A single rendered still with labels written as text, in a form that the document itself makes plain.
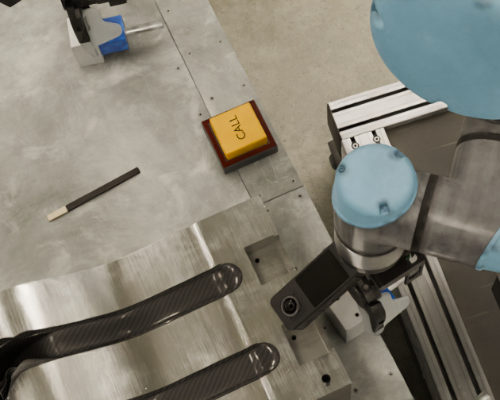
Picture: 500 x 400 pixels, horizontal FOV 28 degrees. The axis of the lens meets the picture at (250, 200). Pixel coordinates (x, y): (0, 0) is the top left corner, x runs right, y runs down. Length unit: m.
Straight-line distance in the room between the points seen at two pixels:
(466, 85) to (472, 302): 1.34
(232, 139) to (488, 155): 0.48
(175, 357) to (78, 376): 0.11
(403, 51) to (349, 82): 1.75
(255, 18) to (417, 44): 1.87
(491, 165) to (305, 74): 1.44
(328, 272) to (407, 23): 0.54
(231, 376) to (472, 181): 0.40
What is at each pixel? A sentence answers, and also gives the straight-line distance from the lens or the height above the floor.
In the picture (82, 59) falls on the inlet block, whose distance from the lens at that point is 1.45.
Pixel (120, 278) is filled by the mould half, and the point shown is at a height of 0.88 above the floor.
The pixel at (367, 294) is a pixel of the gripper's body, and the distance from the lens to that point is 1.09.
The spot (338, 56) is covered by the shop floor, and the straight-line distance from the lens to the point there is 2.37.
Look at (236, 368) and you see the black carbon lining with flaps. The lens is 1.17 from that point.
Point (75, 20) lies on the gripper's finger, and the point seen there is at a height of 0.95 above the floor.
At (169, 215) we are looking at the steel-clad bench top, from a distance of 1.34.
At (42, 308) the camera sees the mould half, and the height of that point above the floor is 0.92.
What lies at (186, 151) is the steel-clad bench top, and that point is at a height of 0.80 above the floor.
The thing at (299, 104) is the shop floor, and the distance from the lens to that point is 2.31.
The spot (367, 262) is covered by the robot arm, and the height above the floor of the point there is 1.07.
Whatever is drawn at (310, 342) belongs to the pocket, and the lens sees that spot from 1.20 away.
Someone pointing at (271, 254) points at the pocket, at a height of 0.86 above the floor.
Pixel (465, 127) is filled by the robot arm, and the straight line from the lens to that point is 0.97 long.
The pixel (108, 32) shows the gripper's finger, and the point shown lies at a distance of 1.37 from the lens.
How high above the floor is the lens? 2.02
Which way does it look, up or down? 66 degrees down
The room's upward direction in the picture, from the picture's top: 12 degrees counter-clockwise
